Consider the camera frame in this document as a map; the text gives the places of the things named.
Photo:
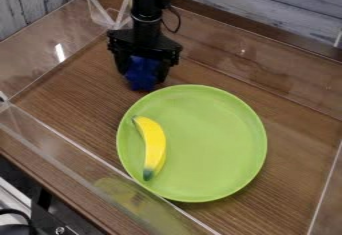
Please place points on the green plate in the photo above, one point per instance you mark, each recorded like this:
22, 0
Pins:
216, 143

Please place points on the blue star-shaped block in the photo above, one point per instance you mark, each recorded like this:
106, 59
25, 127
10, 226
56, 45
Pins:
141, 73

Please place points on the black metal bracket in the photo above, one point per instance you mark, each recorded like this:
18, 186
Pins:
54, 218

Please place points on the clear acrylic tray walls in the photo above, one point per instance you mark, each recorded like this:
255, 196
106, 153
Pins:
64, 98

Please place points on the yellow toy banana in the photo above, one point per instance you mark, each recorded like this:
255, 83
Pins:
155, 145

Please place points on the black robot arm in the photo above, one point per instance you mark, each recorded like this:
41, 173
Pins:
146, 18

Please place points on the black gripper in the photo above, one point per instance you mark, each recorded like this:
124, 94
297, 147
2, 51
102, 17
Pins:
160, 48

